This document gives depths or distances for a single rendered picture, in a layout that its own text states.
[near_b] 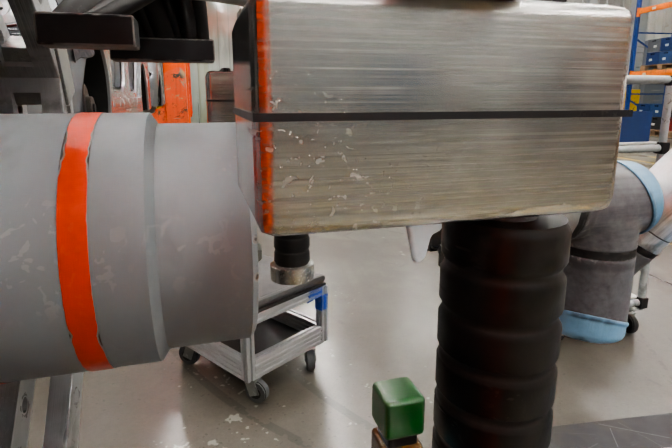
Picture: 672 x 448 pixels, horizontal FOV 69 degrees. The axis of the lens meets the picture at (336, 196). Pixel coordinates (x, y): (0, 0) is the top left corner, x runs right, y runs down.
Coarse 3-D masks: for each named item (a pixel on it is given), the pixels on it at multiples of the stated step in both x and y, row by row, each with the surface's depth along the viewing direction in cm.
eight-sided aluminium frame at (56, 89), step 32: (32, 0) 39; (0, 32) 43; (32, 32) 41; (0, 64) 43; (32, 64) 44; (64, 64) 46; (0, 96) 44; (32, 96) 46; (64, 96) 46; (0, 384) 42; (32, 384) 46; (64, 384) 43; (0, 416) 41; (64, 416) 42
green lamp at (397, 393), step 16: (384, 384) 46; (400, 384) 46; (384, 400) 44; (400, 400) 44; (416, 400) 44; (384, 416) 44; (400, 416) 44; (416, 416) 44; (384, 432) 44; (400, 432) 44; (416, 432) 45
